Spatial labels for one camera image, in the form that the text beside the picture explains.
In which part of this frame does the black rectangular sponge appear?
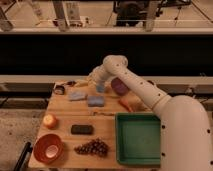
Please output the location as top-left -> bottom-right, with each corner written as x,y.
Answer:
71,125 -> 94,135

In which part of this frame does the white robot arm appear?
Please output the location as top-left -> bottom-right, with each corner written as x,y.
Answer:
89,55 -> 213,171

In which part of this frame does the purple round plate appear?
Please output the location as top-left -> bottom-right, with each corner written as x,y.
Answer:
111,78 -> 129,96

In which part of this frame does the black chair part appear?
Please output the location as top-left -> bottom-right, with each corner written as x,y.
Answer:
13,142 -> 33,171

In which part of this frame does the orange apple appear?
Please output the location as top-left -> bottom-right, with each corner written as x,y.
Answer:
43,114 -> 58,129

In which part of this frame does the orange plastic bowl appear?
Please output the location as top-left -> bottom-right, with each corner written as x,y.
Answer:
33,134 -> 63,164

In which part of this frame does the light blue cloth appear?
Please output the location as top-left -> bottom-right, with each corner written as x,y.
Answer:
68,91 -> 87,101

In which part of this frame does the green plastic tray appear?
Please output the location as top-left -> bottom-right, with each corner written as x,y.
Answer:
115,113 -> 161,166

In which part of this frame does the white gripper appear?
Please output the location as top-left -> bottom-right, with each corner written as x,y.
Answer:
89,65 -> 110,93

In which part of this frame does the blue sponge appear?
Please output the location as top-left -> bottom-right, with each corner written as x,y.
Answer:
87,96 -> 105,107

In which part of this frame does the black small cup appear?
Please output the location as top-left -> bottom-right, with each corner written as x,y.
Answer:
53,85 -> 65,95

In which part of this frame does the bunch of dark grapes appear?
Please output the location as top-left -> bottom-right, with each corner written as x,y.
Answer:
74,138 -> 109,157

